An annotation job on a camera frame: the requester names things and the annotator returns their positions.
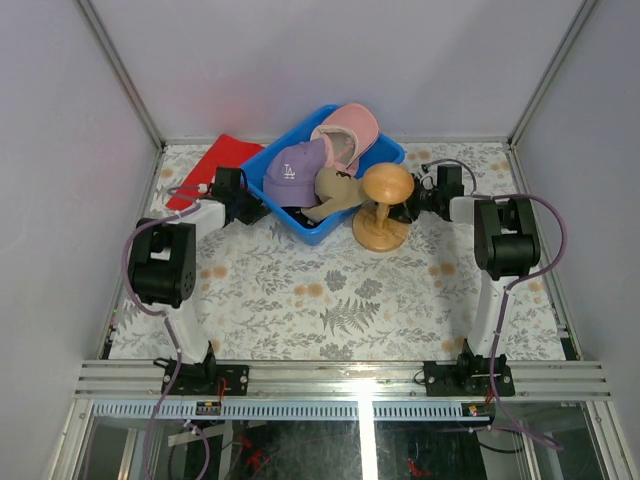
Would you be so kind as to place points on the black cap in bin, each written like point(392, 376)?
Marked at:
point(297, 214)

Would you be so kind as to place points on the aluminium front rail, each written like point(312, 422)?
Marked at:
point(277, 390)

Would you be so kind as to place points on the wooden hat stand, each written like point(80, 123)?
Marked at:
point(387, 185)

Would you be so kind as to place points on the red folded cloth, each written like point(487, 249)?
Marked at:
point(226, 151)

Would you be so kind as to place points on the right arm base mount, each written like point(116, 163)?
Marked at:
point(469, 376)

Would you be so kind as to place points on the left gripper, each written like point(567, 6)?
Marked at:
point(256, 210)

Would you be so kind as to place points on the blue plastic bin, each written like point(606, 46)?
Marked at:
point(384, 150)

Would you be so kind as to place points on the floral table mat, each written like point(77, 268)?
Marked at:
point(263, 294)

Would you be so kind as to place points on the purple LA baseball cap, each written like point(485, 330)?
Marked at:
point(289, 180)

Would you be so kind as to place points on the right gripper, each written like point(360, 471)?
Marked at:
point(405, 211)

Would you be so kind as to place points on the pink baseball cap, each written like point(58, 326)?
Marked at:
point(348, 133)

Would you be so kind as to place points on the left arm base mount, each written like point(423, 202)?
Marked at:
point(208, 378)

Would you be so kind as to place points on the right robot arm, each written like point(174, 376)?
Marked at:
point(506, 248)

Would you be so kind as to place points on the beige baseball cap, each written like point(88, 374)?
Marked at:
point(336, 191)

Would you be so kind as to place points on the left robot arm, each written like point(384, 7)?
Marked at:
point(159, 257)

